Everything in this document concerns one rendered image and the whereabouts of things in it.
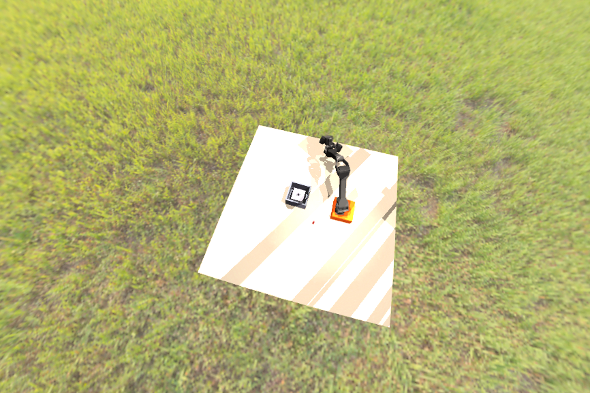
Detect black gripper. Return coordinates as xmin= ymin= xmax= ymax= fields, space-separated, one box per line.
xmin=319 ymin=136 xmax=343 ymax=153

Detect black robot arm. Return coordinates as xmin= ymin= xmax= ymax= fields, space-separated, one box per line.
xmin=323 ymin=136 xmax=351 ymax=216

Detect white square plate with hole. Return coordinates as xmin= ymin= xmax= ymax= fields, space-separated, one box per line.
xmin=291 ymin=188 xmax=305 ymax=203

